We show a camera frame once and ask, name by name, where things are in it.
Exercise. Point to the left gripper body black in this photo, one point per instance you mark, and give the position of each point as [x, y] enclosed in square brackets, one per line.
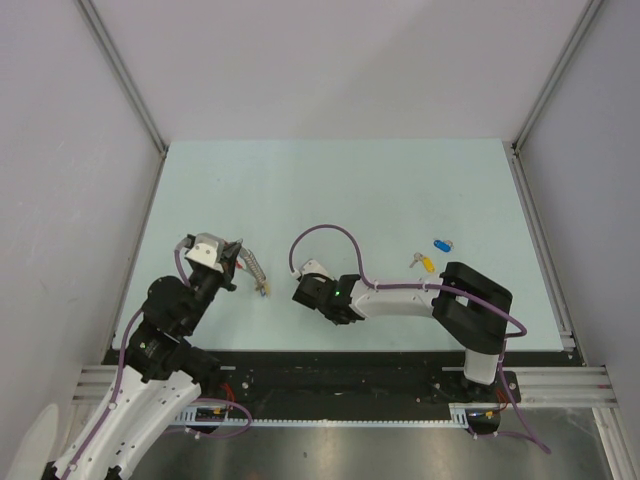
[205, 285]

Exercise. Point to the keyring with chain and tags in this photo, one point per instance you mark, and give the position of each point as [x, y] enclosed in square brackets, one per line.
[247, 262]

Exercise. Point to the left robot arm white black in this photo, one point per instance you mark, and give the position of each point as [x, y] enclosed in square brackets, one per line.
[159, 372]

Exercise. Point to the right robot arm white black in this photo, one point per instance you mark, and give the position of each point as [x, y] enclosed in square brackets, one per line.
[468, 305]

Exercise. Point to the yellow key tag with key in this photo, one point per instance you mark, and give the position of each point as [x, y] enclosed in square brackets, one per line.
[424, 261]

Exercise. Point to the blue key tag with key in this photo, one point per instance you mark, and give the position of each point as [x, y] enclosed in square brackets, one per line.
[442, 245]

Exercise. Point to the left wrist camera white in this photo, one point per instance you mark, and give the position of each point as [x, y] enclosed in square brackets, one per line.
[201, 250]

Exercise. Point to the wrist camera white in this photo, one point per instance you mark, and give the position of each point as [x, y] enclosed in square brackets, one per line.
[310, 267]
[201, 250]

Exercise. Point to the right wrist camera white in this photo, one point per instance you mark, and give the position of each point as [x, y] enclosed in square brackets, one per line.
[310, 267]

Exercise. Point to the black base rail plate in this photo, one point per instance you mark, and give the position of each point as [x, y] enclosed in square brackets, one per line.
[265, 380]

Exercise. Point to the white slotted cable duct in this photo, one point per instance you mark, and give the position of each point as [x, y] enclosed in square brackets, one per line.
[413, 414]

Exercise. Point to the left aluminium frame post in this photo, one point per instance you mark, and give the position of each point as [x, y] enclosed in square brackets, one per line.
[113, 58]

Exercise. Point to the aluminium frame post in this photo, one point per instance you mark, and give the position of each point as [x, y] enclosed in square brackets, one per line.
[570, 49]
[113, 58]

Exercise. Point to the right aluminium frame post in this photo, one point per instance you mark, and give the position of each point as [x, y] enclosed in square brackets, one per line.
[570, 49]

